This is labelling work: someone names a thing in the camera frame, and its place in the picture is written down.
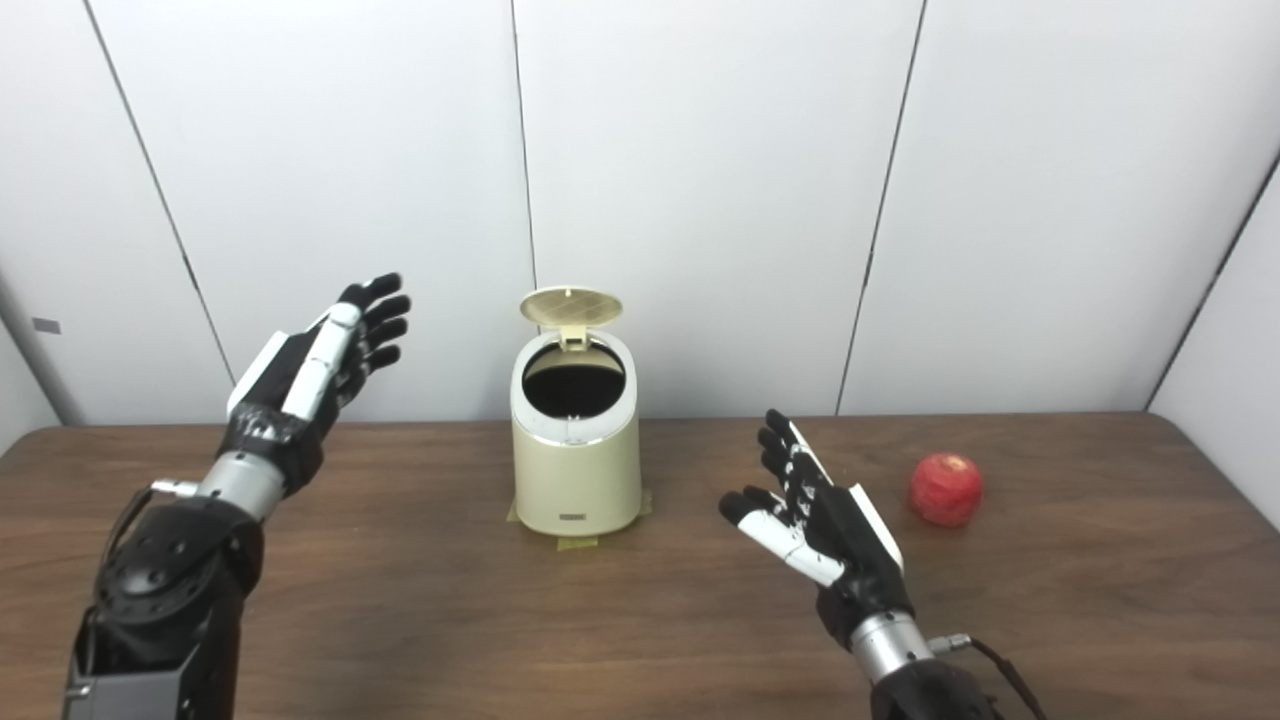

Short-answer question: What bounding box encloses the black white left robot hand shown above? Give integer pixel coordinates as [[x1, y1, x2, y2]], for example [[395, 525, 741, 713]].
[[222, 272, 412, 496]]

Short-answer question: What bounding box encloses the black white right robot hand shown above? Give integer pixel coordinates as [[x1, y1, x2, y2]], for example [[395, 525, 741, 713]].
[[718, 409, 916, 651]]

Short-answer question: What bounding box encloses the red apple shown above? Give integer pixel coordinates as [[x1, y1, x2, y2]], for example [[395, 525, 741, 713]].
[[908, 452, 984, 528]]

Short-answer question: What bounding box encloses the cream-colored cylindrical bin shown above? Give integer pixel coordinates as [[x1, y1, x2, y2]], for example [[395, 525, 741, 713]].
[[510, 330, 643, 538]]

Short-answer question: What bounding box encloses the cream round bin lid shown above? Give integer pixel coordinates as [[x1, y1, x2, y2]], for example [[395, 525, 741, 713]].
[[519, 287, 624, 351]]

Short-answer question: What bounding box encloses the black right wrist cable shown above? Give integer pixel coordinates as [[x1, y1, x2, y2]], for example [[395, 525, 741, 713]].
[[928, 633, 1049, 720]]

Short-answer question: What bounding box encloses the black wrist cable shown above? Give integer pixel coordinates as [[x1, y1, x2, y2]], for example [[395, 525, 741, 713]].
[[95, 480, 201, 601], [928, 633, 1049, 720]]

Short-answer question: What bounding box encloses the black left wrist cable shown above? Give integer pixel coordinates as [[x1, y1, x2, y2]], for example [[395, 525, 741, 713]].
[[95, 480, 201, 601]]

